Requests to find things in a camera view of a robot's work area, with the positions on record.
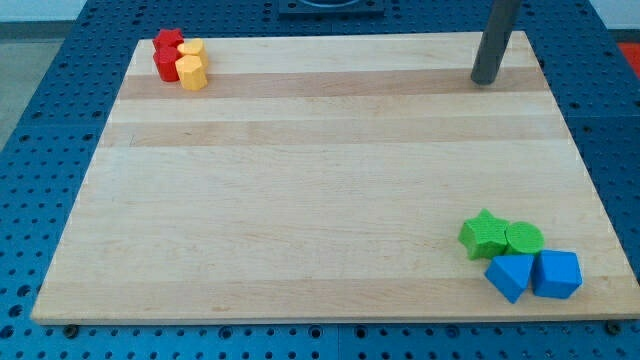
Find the green star block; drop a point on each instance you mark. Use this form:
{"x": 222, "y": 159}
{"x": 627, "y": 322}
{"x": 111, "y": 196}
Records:
{"x": 483, "y": 236}

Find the red star block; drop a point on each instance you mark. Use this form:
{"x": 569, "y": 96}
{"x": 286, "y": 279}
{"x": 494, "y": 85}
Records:
{"x": 168, "y": 38}

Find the blue triangle block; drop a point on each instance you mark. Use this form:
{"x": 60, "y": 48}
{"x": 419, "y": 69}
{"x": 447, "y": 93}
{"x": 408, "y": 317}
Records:
{"x": 510, "y": 274}

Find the wooden board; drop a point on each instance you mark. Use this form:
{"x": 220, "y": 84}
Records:
{"x": 325, "y": 179}

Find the yellow hexagon block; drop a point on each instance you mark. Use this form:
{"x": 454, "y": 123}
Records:
{"x": 191, "y": 73}

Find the yellow heart block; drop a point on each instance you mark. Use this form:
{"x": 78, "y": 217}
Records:
{"x": 195, "y": 47}

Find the red cylinder block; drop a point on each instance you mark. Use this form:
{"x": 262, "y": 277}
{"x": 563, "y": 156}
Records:
{"x": 165, "y": 60}

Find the green cylinder block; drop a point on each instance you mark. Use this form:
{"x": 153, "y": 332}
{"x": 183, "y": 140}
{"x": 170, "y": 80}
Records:
{"x": 523, "y": 238}

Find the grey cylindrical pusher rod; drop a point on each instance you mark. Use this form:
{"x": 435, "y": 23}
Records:
{"x": 494, "y": 41}

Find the blue cube block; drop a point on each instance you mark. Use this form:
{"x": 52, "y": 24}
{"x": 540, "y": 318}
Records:
{"x": 556, "y": 274}

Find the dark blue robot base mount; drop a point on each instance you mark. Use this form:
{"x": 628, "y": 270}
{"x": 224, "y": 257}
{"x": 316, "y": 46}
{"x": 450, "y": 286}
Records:
{"x": 295, "y": 8}

